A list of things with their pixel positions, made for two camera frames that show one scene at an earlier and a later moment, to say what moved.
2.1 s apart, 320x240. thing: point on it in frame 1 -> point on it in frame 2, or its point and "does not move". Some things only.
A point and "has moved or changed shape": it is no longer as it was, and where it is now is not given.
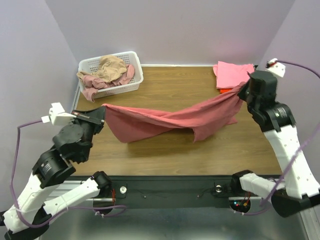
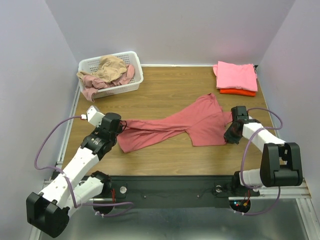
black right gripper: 249,92 -> 230,134
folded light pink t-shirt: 229,75 does not move
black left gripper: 93,119 -> 116,128
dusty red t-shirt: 133,125 has moved or changed shape
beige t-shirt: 110,67 does not move
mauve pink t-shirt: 92,85 does not move
